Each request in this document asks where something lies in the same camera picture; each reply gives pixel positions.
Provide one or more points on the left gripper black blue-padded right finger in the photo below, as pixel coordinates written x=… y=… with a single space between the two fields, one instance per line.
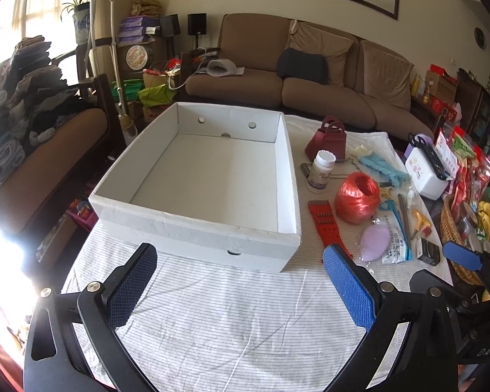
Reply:
x=427 y=358

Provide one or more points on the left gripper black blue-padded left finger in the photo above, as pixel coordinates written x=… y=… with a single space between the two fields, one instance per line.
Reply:
x=54 y=360

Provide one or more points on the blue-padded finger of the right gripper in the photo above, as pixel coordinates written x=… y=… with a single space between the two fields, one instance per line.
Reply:
x=460 y=255

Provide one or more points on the sanitary wipes packet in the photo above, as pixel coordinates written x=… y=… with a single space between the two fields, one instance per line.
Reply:
x=398 y=250

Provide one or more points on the purple sponge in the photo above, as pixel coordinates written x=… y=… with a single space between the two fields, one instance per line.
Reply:
x=374 y=242

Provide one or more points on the red plastic twine ball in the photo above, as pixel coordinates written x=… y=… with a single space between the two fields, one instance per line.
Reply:
x=358 y=198

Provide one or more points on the red plastic grater peeler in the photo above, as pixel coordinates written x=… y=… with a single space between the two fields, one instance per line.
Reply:
x=325 y=223

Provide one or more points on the wicker basket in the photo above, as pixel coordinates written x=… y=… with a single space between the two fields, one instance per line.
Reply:
x=450 y=233

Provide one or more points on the small black box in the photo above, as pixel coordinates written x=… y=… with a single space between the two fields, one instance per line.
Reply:
x=428 y=252

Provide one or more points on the bananas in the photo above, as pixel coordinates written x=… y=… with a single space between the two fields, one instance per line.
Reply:
x=483 y=215

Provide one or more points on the grey metal file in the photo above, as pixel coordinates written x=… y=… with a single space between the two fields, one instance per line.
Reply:
x=405 y=219

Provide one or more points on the red snack packets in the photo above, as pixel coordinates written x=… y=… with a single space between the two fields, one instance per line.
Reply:
x=467 y=165

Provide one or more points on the cream scissors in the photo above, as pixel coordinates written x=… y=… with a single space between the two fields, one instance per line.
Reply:
x=386 y=193

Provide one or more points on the blue rubber glove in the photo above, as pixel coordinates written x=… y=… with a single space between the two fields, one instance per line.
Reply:
x=374 y=161

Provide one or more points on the pink plastic basket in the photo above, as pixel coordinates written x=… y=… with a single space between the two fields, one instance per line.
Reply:
x=83 y=214

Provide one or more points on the striped white tablecloth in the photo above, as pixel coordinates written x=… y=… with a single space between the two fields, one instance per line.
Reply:
x=204 y=327

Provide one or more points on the white pill bottle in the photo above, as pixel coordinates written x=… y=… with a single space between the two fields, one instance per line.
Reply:
x=320 y=171

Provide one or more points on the maroon small handbag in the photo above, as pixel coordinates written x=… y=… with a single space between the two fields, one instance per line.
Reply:
x=330 y=136

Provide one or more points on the brown armchair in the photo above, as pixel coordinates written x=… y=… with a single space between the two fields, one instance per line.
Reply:
x=39 y=191

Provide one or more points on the white cardboard box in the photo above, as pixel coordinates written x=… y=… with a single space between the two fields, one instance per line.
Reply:
x=214 y=183

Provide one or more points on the black cushion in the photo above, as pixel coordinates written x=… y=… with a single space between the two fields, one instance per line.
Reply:
x=297 y=64

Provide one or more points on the pile of folded clothes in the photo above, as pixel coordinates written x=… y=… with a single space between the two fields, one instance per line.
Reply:
x=35 y=101

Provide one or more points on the brown sofa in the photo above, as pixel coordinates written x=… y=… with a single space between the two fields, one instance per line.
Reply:
x=368 y=86

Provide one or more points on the green plastic bag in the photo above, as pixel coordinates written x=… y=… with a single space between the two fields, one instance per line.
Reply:
x=160 y=95

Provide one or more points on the white neck massager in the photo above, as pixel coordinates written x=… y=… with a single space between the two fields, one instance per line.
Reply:
x=219 y=68

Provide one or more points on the potted plant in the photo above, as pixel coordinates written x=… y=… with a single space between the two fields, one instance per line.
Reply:
x=81 y=15

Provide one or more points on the white box with black handle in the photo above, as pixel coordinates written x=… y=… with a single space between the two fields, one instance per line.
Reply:
x=427 y=170

